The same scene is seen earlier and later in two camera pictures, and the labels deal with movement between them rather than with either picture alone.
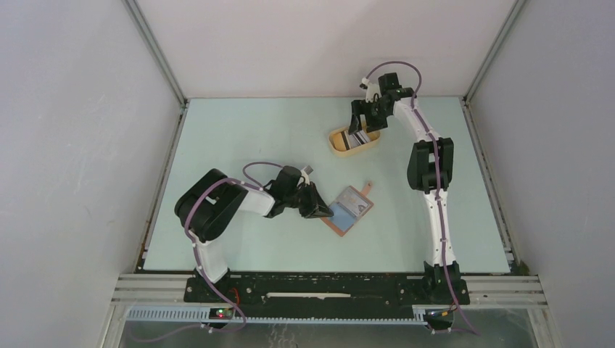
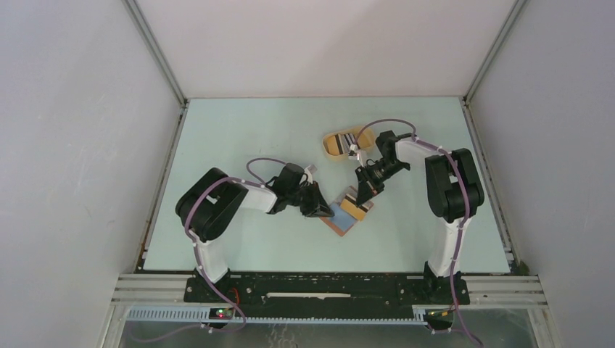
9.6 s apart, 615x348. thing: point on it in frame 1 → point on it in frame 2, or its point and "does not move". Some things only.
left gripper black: (315, 207) does not move
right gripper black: (361, 107) → (365, 191)
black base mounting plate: (331, 293) does not move
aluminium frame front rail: (491, 291) does not move
